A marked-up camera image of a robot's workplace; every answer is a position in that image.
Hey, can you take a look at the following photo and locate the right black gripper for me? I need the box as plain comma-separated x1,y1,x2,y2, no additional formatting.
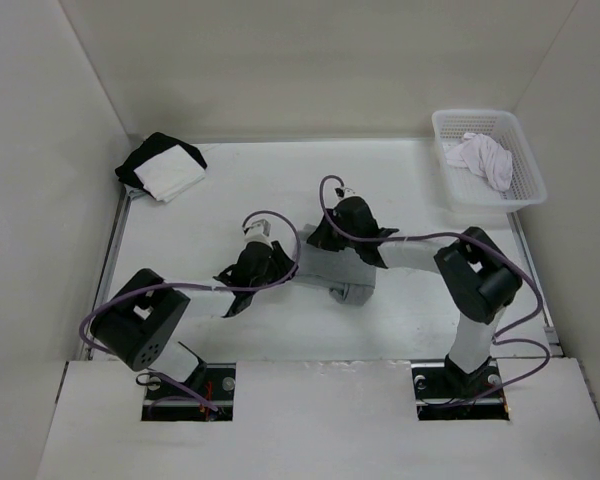
307,208,361,252

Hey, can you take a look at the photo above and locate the grey tank top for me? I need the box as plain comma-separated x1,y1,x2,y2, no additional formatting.
292,224,376,306

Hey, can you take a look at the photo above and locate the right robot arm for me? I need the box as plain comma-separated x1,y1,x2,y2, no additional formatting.
306,188,522,397

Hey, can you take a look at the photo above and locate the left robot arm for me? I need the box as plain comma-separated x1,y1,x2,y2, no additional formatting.
90,241,298,399

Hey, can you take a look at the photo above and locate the folded white tank top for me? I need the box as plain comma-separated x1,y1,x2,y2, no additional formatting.
134,145,206,203

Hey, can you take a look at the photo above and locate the light pink tank top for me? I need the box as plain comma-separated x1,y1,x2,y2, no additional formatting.
445,132,513,192

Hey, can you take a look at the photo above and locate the folded black tank top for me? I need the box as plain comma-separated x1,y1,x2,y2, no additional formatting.
115,132,207,195

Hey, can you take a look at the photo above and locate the white plastic basket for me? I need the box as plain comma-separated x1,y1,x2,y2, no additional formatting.
431,109,547,214

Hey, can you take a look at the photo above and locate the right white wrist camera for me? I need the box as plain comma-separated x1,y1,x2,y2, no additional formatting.
334,186,357,200

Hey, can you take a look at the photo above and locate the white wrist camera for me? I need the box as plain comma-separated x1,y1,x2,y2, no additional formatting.
243,219,271,245
334,186,357,200

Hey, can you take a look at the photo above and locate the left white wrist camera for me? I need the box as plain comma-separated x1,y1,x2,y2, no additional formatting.
243,219,271,245

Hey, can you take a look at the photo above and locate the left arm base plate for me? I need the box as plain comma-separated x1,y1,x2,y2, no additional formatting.
135,363,237,406

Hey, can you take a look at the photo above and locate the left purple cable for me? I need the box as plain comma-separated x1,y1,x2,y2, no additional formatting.
78,210,302,416

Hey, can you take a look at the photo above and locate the purple cable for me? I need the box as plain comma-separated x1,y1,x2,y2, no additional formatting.
78,210,302,416
318,175,552,401

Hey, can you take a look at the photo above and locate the left metal table rail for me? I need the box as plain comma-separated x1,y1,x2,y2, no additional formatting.
79,189,131,362

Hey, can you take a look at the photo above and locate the metal table rail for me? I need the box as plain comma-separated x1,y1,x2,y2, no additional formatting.
79,189,131,362
507,213,564,357

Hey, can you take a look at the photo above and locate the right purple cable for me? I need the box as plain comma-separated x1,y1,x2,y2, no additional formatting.
318,175,552,401

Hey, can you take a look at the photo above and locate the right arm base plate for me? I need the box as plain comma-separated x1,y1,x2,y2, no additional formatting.
411,365,502,404

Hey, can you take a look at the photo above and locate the right metal table rail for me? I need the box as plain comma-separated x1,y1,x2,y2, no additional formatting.
507,213,564,357

